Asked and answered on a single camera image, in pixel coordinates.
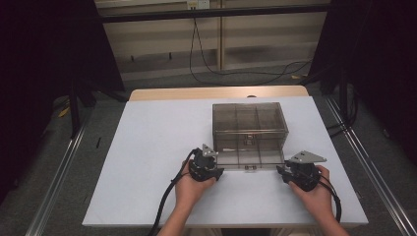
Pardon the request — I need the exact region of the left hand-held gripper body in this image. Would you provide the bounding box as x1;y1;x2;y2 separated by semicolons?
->
188;143;220;183

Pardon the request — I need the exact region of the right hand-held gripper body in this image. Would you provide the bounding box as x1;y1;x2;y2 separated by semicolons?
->
284;150;328;193

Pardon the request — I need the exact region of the smoky transparent drawer cabinet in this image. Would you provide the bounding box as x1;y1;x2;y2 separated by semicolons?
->
211;101;289;152

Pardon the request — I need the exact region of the person's right hand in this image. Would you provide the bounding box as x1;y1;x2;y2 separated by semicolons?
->
288;164;334;224

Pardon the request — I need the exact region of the person's left hand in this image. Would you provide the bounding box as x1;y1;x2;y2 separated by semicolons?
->
174;161;219;214

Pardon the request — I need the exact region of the white table sheet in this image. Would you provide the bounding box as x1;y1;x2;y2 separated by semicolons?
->
82;95;369;228

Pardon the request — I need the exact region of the wooden table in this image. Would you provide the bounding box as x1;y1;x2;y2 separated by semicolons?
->
128;85;310;102

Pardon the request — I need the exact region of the black metal stand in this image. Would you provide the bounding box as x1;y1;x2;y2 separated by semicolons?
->
66;73;130;140
300;63;359;132

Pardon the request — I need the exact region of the black curtain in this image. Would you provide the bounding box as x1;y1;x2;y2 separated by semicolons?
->
307;0;417;165
0;0;126;206

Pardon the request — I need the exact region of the black horizontal bar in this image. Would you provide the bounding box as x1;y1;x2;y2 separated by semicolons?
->
97;3;332;25

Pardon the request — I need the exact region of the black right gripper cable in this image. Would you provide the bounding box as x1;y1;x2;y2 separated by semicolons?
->
308;173;343;224

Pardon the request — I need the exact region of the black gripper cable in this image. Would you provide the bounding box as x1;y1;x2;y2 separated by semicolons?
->
147;147;201;236
308;173;343;224

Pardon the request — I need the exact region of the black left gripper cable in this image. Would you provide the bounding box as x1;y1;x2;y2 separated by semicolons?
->
147;147;201;236

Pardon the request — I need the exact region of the short black floor cable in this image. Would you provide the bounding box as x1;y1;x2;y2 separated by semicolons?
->
327;121;359;138

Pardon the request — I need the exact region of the metal floor rail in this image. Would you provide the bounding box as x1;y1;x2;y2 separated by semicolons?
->
25;107;90;236
324;95;417;236

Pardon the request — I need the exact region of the long black floor cable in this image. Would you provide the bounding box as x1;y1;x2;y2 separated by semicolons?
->
188;18;313;88

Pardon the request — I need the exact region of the white wall socket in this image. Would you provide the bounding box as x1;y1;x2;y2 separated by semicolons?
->
186;0;211;11

